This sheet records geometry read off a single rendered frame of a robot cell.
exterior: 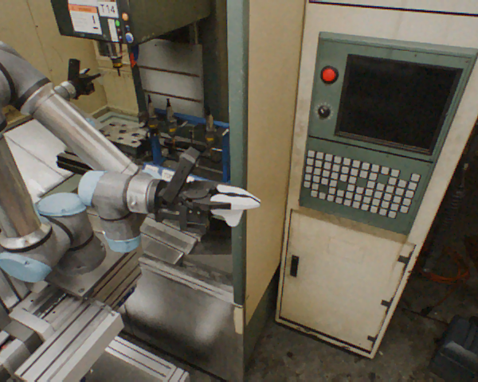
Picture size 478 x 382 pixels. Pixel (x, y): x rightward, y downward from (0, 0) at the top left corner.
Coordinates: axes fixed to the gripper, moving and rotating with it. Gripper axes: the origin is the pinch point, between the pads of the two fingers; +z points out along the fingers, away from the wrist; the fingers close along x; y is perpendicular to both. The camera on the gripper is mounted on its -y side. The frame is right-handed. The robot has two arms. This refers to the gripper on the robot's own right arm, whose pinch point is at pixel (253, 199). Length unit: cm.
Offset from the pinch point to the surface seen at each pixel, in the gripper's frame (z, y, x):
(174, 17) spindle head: -59, -22, -121
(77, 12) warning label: -95, -24, -99
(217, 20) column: -48, -19, -159
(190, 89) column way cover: -67, 22, -164
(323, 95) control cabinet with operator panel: 12, -4, -68
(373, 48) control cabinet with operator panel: 25, -21, -63
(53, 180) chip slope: -151, 78, -125
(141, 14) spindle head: -65, -24, -97
